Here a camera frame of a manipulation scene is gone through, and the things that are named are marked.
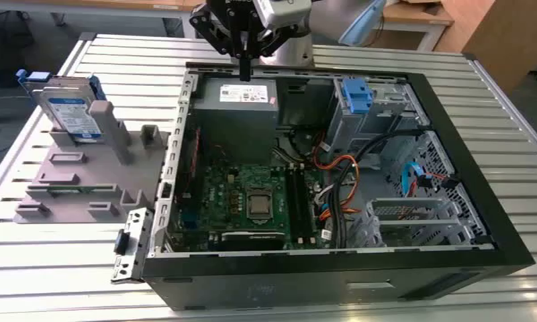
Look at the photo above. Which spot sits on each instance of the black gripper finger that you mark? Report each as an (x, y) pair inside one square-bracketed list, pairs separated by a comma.
[(211, 30), (275, 42)]

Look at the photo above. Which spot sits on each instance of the hard disk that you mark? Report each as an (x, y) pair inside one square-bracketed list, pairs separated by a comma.
[(67, 110)]

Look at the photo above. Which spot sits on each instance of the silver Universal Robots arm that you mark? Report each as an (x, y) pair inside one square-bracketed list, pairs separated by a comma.
[(291, 50)]

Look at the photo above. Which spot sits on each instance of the metal disk bay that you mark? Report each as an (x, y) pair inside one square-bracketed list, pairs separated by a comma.
[(407, 203)]

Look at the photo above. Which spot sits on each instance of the long wooden top desk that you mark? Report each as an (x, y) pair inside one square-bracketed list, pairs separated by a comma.
[(130, 5)]

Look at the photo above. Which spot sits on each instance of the blue drive cage latch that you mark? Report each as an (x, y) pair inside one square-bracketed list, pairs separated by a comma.
[(357, 97)]

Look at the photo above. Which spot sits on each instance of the grey power supply unit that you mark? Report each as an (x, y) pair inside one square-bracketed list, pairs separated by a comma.
[(233, 134)]

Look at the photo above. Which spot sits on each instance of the metal optical drive cage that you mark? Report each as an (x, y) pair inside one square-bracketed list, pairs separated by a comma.
[(386, 124)]

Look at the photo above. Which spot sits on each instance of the green motherboard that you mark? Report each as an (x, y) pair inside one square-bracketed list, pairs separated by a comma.
[(225, 188)]

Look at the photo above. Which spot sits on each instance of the black mesh waste bin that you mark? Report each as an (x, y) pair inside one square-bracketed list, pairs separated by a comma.
[(9, 67)]

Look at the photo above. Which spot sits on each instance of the grey parts rack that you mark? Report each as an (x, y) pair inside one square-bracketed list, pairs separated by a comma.
[(94, 161)]

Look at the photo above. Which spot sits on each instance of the black RAM slot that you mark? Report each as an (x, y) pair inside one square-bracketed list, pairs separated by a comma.
[(295, 201), (307, 201)]

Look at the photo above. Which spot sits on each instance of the CPU socket with silver CPU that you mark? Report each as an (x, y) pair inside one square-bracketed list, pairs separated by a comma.
[(261, 204)]

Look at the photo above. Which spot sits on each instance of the wooden cabinet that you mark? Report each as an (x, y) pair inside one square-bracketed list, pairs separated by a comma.
[(511, 40)]

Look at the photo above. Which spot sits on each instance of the green RAM stick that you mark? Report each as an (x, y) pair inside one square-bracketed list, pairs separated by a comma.
[(71, 190)]

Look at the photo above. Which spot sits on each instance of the black graphics card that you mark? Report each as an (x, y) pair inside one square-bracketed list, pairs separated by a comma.
[(251, 239)]

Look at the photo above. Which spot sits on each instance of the black open PC case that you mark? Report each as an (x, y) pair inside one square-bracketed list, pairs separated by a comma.
[(295, 285)]

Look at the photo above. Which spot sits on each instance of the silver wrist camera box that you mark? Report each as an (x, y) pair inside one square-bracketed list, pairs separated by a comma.
[(287, 11)]

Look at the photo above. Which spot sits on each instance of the wooden desk white frame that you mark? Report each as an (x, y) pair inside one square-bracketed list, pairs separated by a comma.
[(421, 15)]

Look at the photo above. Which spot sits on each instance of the grey expansion slot retainer bracket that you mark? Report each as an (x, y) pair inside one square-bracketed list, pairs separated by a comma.
[(134, 234)]

